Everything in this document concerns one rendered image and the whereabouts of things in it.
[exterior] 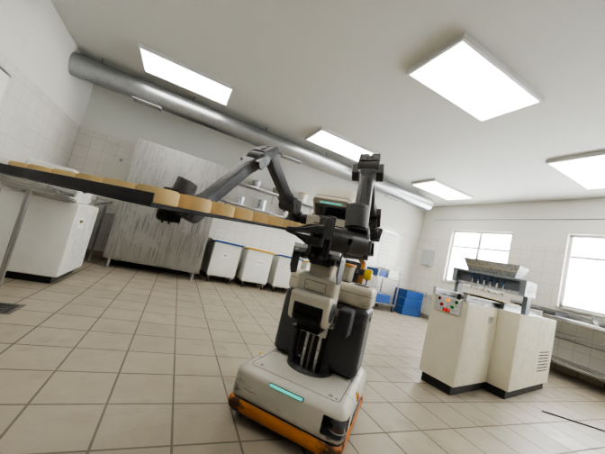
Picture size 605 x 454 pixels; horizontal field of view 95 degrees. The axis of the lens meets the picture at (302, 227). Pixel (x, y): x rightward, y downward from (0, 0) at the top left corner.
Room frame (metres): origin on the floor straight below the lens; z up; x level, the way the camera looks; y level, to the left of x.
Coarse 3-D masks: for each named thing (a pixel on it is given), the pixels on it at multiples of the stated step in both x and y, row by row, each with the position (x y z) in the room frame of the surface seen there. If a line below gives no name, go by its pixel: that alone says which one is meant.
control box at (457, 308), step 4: (436, 296) 2.73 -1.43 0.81; (444, 296) 2.67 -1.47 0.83; (436, 300) 2.73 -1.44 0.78; (440, 300) 2.69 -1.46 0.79; (444, 300) 2.66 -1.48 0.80; (452, 300) 2.60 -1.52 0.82; (456, 300) 2.57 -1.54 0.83; (436, 304) 2.72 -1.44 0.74; (444, 304) 2.66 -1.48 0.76; (448, 304) 2.62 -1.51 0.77; (452, 304) 2.60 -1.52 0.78; (456, 304) 2.57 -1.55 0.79; (460, 304) 2.54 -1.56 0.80; (436, 308) 2.71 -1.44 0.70; (440, 308) 2.68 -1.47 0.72; (444, 308) 2.65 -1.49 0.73; (448, 308) 2.62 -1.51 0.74; (456, 308) 2.56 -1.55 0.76; (460, 308) 2.54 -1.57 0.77; (448, 312) 2.61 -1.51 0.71; (452, 312) 2.59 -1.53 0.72; (456, 312) 2.56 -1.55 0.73; (460, 312) 2.55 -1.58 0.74
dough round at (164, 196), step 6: (138, 186) 0.32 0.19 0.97; (144, 186) 0.32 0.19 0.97; (150, 186) 0.32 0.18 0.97; (156, 186) 0.32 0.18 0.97; (156, 192) 0.32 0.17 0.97; (162, 192) 0.32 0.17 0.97; (168, 192) 0.33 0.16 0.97; (174, 192) 0.33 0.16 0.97; (156, 198) 0.32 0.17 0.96; (162, 198) 0.32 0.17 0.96; (168, 198) 0.33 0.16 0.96; (174, 198) 0.33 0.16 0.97; (168, 204) 0.33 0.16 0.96; (174, 204) 0.34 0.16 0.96
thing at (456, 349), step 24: (432, 312) 2.77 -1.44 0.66; (480, 312) 2.66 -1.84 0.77; (432, 336) 2.73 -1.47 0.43; (456, 336) 2.55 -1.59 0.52; (480, 336) 2.72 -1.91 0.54; (432, 360) 2.69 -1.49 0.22; (456, 360) 2.52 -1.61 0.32; (480, 360) 2.77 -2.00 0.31; (432, 384) 2.69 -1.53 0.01; (456, 384) 2.55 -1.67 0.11; (480, 384) 2.90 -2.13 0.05
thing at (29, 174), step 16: (16, 176) 0.39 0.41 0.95; (32, 176) 0.37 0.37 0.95; (48, 176) 0.36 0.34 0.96; (64, 176) 0.34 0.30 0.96; (96, 192) 0.32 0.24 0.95; (112, 192) 0.31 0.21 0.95; (128, 192) 0.30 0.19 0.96; (144, 192) 0.29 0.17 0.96; (160, 208) 0.30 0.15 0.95; (176, 208) 0.31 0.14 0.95; (256, 224) 0.47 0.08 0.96
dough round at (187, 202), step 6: (180, 198) 0.37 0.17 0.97; (186, 198) 0.37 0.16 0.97; (192, 198) 0.37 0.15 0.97; (198, 198) 0.37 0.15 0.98; (180, 204) 0.37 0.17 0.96; (186, 204) 0.37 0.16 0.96; (192, 204) 0.37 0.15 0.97; (198, 204) 0.37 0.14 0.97; (204, 204) 0.38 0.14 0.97; (210, 204) 0.39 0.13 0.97; (198, 210) 0.38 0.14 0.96; (204, 210) 0.38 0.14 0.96; (210, 210) 0.40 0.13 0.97
